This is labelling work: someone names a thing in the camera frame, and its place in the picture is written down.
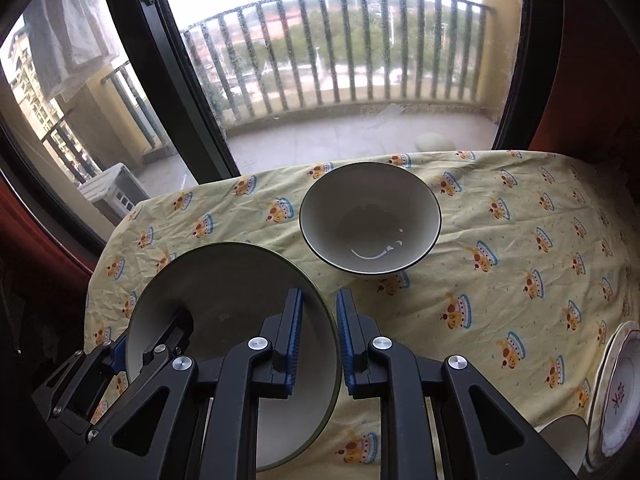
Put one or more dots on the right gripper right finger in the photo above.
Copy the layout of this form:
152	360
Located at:
439	419

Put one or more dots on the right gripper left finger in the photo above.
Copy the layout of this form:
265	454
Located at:
181	418

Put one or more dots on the green-rimmed grey bowl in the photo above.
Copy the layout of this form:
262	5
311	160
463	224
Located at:
229	289

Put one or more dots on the small white bowl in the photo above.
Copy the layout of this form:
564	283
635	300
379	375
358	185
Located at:
568	436

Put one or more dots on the floral white plate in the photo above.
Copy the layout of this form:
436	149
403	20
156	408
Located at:
614	407

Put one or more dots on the yellow crown-print tablecloth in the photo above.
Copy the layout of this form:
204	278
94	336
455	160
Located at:
536	266

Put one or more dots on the white air conditioner unit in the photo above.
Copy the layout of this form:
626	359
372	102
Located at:
114	192

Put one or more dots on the black-rimmed grey bowl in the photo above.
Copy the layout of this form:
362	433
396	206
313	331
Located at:
370	218

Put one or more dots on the round stone on balcony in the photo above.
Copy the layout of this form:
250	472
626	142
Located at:
434	142

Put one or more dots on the red curtain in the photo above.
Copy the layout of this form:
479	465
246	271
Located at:
592	112

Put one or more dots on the hanging white laundry cloth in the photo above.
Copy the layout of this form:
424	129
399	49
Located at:
71	41

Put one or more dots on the balcony railing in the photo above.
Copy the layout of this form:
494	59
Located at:
274	57

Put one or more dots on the black window frame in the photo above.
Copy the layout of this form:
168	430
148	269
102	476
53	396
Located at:
155	49

